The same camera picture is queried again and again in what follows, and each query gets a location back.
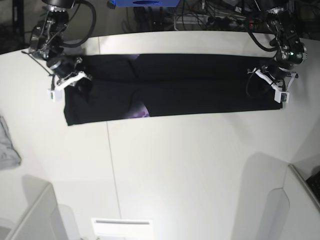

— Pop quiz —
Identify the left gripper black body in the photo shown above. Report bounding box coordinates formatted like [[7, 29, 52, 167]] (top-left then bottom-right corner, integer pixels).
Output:
[[259, 63, 292, 95]]

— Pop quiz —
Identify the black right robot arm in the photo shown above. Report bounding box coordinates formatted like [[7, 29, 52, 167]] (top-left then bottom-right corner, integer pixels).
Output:
[[26, 0, 97, 93]]

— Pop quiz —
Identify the grey cloth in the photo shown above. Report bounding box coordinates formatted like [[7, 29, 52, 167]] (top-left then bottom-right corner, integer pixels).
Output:
[[0, 116, 22, 171]]

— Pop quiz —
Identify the blue box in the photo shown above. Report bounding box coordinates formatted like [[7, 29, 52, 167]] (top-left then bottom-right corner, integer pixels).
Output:
[[107, 0, 180, 8]]

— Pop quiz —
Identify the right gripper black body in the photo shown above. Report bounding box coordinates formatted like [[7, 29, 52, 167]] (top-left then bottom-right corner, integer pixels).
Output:
[[46, 55, 93, 94]]

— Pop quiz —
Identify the black T-shirt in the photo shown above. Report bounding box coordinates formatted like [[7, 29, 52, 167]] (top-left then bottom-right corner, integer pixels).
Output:
[[64, 54, 283, 126]]

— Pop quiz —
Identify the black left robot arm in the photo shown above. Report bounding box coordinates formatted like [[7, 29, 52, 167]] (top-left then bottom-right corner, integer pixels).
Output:
[[245, 0, 307, 97]]

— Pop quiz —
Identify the black keyboard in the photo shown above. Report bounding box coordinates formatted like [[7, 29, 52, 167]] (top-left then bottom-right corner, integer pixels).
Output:
[[306, 172, 320, 201]]

